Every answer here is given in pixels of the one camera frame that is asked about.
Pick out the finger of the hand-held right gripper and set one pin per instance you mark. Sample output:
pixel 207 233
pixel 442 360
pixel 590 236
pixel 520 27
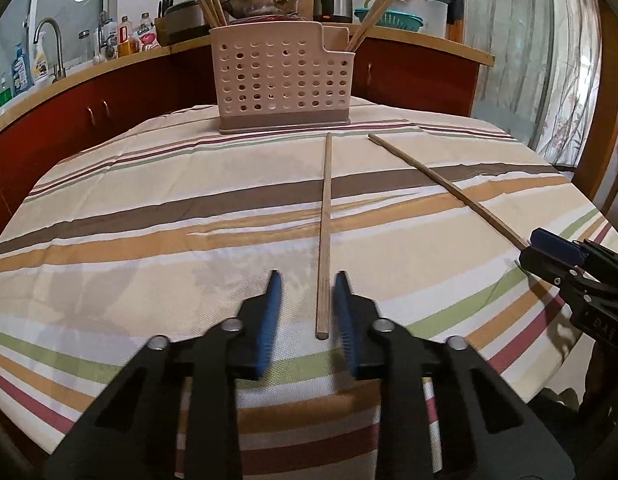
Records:
pixel 554 245
pixel 544 265

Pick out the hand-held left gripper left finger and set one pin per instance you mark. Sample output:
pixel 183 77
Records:
pixel 271 320

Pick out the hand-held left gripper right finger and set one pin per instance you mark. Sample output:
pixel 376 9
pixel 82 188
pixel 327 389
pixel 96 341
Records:
pixel 344 320

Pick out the pink perforated utensil holder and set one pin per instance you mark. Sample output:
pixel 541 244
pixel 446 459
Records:
pixel 274 80

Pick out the dark clothing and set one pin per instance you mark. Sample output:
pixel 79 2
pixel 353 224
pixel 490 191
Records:
pixel 589 440

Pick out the striped tablecloth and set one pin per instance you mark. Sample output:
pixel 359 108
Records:
pixel 164 210

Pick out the glass sliding door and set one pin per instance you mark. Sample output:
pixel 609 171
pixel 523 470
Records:
pixel 529 50

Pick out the wooden kitchen countertop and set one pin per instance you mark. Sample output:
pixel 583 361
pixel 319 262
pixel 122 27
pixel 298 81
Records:
pixel 429 45

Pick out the white plastic container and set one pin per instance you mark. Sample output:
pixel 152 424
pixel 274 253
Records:
pixel 438 17

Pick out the teal plastic colander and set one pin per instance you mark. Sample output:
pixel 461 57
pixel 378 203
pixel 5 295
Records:
pixel 399 19

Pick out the red kitchen cabinet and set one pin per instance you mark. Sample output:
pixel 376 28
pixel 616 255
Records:
pixel 64 125

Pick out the dark rice cooker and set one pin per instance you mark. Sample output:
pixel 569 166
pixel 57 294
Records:
pixel 181 22

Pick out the pink white packet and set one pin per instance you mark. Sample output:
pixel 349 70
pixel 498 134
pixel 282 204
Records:
pixel 146 35

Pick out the metal wok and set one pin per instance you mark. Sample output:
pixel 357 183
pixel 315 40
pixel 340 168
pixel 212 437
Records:
pixel 259 6

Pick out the red label bottle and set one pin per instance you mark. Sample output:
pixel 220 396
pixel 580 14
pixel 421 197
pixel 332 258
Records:
pixel 125 37

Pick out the white spray bottle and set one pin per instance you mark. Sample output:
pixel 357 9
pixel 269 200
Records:
pixel 40 60

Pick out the metal faucet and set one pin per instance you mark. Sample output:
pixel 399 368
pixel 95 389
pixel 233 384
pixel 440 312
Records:
pixel 56 45

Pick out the green dish soap bottle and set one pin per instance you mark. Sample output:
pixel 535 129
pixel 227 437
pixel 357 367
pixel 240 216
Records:
pixel 4 91

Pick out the blue detergent bottle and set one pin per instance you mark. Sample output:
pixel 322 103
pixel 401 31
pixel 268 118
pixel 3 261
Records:
pixel 20 67

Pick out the wooden door frame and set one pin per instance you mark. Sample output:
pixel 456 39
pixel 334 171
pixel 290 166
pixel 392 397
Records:
pixel 611 110

